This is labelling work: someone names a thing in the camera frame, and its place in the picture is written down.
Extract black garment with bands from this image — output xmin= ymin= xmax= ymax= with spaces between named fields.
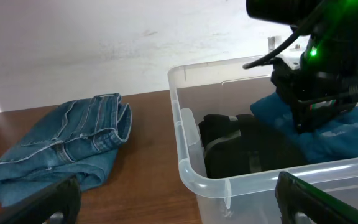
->
xmin=198 ymin=114 xmax=308 ymax=179

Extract clear plastic storage bin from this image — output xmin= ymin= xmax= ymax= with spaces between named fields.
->
xmin=168 ymin=57 xmax=358 ymax=223

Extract blue garment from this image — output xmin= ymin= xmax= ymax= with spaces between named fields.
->
xmin=250 ymin=93 xmax=358 ymax=163

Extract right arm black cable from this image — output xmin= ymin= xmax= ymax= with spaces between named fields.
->
xmin=242 ymin=0 xmax=329 ymax=70

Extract dark blue jeans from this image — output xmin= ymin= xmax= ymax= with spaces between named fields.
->
xmin=0 ymin=93 xmax=132 ymax=207

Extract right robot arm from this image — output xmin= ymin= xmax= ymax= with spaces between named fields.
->
xmin=243 ymin=0 xmax=358 ymax=133

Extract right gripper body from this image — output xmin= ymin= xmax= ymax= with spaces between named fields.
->
xmin=270 ymin=34 xmax=358 ymax=133

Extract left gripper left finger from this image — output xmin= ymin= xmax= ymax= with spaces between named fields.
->
xmin=0 ymin=175 xmax=81 ymax=224

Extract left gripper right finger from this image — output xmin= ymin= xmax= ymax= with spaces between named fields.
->
xmin=275 ymin=172 xmax=358 ymax=224

